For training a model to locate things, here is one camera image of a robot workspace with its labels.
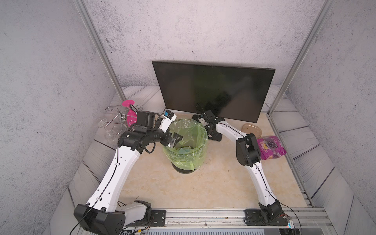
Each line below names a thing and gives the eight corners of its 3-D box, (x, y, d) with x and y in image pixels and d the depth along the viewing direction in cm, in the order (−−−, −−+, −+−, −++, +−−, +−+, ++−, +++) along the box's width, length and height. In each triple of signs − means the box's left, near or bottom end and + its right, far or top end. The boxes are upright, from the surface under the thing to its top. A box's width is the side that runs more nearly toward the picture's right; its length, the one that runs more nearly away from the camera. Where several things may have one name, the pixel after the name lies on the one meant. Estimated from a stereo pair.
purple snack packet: (263, 161, 95) (267, 156, 90) (253, 145, 103) (256, 139, 98) (282, 156, 98) (287, 150, 93) (271, 140, 106) (275, 135, 101)
